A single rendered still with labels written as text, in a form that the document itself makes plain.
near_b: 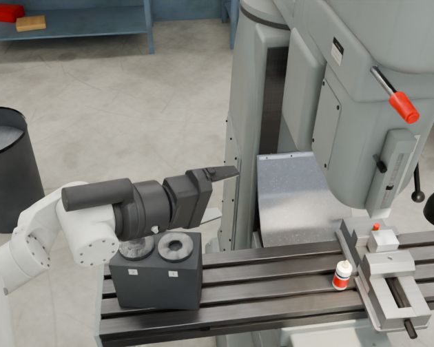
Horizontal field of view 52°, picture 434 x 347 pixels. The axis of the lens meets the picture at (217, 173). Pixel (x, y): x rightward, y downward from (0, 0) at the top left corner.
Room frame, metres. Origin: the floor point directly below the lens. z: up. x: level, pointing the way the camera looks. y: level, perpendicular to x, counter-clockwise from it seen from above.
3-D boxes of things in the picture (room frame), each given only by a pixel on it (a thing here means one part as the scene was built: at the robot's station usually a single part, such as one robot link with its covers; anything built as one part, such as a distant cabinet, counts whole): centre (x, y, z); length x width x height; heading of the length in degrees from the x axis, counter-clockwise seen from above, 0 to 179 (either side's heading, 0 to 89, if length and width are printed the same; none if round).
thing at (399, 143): (0.66, -0.35, 1.45); 0.04 x 0.04 x 0.21; 7
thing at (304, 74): (0.96, -0.31, 1.47); 0.24 x 0.19 x 0.26; 97
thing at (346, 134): (0.77, -0.33, 1.47); 0.21 x 0.19 x 0.32; 97
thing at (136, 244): (0.71, 0.20, 1.20); 0.05 x 0.05 x 0.06
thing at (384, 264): (0.73, -0.47, 1.06); 0.12 x 0.06 x 0.04; 96
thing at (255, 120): (1.38, -0.26, 0.78); 0.50 x 0.46 x 1.56; 7
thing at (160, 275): (0.71, 0.15, 1.07); 0.22 x 0.12 x 0.20; 87
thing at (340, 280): (0.73, -0.35, 1.02); 0.04 x 0.04 x 0.11
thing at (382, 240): (0.79, -0.46, 1.08); 0.06 x 0.05 x 0.06; 96
